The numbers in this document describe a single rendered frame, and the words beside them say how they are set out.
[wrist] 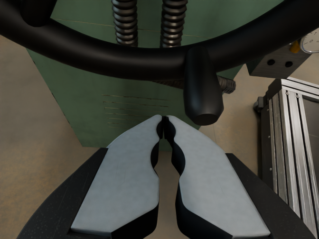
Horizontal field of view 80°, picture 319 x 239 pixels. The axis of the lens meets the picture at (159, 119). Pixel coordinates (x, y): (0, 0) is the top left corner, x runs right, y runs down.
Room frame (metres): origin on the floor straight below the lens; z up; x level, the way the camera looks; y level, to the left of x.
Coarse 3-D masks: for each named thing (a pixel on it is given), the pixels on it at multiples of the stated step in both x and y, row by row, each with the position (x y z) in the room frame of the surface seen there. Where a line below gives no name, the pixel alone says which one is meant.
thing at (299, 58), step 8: (288, 48) 0.31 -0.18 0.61; (264, 56) 0.31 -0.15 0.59; (272, 56) 0.31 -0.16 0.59; (280, 56) 0.31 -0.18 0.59; (288, 56) 0.31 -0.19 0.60; (296, 56) 0.32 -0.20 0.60; (304, 56) 0.32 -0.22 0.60; (248, 64) 0.33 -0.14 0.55; (256, 64) 0.31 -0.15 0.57; (264, 64) 0.31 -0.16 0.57; (272, 64) 0.31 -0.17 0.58; (280, 64) 0.31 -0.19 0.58; (288, 64) 0.31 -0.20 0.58; (296, 64) 0.32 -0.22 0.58; (248, 72) 0.32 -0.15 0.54; (256, 72) 0.31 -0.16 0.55; (264, 72) 0.31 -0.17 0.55; (272, 72) 0.31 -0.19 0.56; (280, 72) 0.32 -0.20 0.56; (288, 72) 0.32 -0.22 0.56
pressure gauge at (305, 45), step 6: (318, 30) 0.28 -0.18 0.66; (306, 36) 0.28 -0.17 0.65; (312, 36) 0.28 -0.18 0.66; (318, 36) 0.29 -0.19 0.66; (294, 42) 0.31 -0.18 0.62; (300, 42) 0.28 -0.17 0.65; (306, 42) 0.28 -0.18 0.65; (312, 42) 0.29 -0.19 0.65; (318, 42) 0.29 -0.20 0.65; (294, 48) 0.31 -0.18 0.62; (300, 48) 0.28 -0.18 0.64; (306, 48) 0.29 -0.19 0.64; (312, 48) 0.29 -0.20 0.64; (318, 48) 0.29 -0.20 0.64
